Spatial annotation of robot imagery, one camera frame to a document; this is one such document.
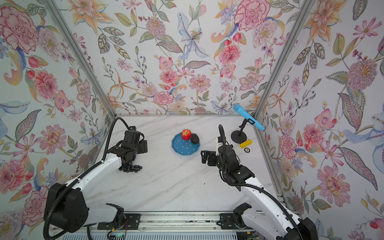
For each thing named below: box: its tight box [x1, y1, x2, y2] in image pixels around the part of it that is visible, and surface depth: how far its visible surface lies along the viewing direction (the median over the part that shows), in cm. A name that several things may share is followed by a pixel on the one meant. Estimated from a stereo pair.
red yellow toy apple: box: [181, 129, 192, 141], surface depth 103 cm
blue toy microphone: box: [233, 104, 266, 132], surface depth 92 cm
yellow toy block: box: [239, 139, 253, 149], surface depth 106 cm
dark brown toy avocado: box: [191, 133, 200, 145], surface depth 103 cm
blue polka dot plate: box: [171, 132, 200, 156], surface depth 103 cm
